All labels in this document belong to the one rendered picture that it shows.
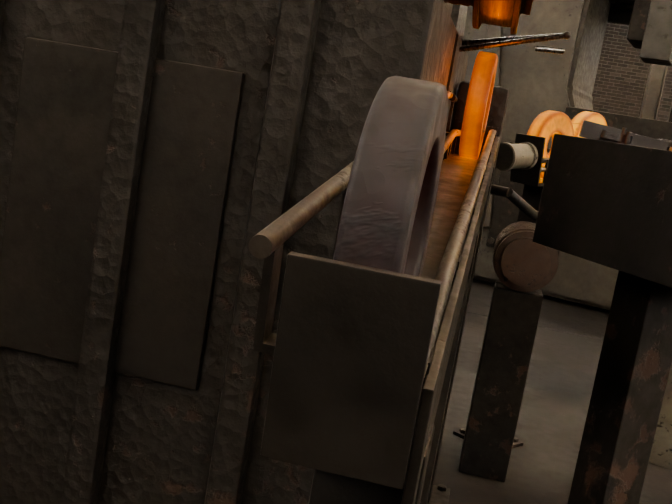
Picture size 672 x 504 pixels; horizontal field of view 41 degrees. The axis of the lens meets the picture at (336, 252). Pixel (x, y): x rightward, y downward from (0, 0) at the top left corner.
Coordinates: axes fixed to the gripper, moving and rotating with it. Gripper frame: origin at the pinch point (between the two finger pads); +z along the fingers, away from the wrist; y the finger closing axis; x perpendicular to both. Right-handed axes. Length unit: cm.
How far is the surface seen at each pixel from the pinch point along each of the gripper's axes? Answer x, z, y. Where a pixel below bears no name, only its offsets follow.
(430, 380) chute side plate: -18, 18, -126
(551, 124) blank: 0.5, 6.9, 36.3
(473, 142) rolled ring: -7.2, 21.1, -17.0
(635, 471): -40, -9, -60
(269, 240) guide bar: -13, 27, -128
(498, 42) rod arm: 11.2, 22.0, -0.1
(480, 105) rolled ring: -1.1, 21.6, -19.5
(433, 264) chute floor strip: -18, 20, -88
